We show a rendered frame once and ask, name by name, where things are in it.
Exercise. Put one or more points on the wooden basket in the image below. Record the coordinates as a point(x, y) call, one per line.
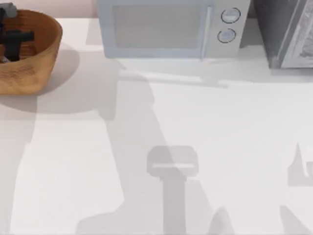
point(46, 56)

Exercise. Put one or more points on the pale grey rounded box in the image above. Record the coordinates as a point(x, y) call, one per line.
point(9, 9)

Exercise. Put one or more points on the microwave oven door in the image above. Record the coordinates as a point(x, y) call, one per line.
point(154, 27)

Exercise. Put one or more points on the microwave knob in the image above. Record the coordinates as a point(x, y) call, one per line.
point(230, 15)
point(226, 35)

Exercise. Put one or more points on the pale microwave oven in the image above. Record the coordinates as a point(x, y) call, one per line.
point(240, 29)

